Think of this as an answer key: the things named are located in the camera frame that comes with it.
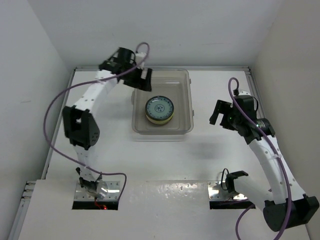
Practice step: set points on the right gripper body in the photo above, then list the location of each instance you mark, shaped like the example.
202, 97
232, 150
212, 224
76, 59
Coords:
230, 120

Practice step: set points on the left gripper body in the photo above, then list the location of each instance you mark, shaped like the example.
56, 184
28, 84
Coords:
132, 79

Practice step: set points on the teal patterned plate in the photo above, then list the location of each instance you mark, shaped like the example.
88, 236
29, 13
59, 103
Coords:
159, 108

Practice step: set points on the yellow patterned plate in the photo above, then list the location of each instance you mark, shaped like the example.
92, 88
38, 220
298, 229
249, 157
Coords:
159, 119

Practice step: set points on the cream plate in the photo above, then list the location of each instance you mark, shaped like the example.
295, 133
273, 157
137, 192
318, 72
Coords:
159, 122

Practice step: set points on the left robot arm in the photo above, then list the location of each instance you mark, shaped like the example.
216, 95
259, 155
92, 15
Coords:
79, 122

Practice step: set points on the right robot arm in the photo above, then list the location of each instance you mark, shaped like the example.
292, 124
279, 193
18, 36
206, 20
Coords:
285, 202

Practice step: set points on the clear plastic bin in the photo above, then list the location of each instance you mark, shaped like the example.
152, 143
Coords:
174, 84

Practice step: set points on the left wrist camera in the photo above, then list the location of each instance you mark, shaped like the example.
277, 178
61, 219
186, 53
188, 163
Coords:
140, 57

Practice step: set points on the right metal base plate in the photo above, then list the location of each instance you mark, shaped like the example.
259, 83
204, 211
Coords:
217, 192

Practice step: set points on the metal base plate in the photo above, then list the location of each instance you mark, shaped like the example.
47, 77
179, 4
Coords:
217, 192
110, 192

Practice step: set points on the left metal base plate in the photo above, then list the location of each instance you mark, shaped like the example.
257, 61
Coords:
110, 192

